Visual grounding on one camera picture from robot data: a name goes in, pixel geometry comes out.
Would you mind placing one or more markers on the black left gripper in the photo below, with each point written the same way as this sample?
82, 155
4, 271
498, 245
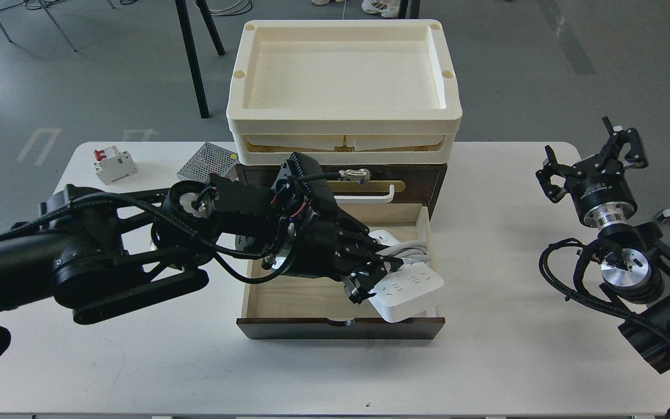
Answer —
315, 238

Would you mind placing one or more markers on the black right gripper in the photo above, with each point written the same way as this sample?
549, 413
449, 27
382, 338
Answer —
599, 189

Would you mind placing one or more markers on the white power strip with cable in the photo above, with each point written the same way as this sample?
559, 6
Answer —
414, 290

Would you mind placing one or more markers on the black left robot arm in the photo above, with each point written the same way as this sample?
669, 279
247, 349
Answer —
108, 254

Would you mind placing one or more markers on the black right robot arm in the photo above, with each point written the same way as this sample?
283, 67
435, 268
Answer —
625, 271

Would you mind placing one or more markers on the open wooden drawer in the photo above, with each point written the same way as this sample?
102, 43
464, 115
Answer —
306, 308

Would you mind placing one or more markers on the cream plastic tray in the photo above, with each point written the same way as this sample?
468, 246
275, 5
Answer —
344, 91

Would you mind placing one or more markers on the metal mesh power supply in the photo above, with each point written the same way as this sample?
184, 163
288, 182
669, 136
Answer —
209, 159

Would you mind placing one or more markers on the white shoe pair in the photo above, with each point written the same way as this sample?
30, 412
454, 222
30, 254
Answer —
385, 9

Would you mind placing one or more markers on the black table leg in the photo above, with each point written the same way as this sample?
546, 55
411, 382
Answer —
191, 52

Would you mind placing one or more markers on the white cabinet handle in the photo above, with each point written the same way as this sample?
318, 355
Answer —
377, 199

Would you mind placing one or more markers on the white circuit breaker red switch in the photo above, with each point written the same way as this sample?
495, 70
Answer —
111, 164

